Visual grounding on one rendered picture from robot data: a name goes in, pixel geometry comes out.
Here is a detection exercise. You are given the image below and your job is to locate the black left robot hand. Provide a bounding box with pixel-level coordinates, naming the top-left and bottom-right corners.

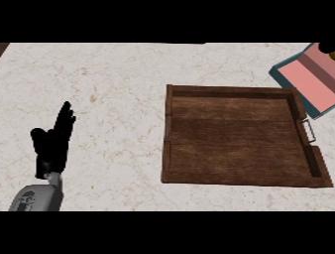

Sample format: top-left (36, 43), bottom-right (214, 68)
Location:
top-left (30, 100), bottom-right (78, 181)

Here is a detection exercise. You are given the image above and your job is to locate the pink box with teal rim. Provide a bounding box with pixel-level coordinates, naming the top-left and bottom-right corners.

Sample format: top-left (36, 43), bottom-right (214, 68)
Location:
top-left (267, 43), bottom-right (335, 120)

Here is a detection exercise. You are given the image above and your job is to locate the brown wooden tray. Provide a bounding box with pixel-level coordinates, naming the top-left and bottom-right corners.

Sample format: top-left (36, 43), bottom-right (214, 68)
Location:
top-left (161, 83), bottom-right (335, 189)

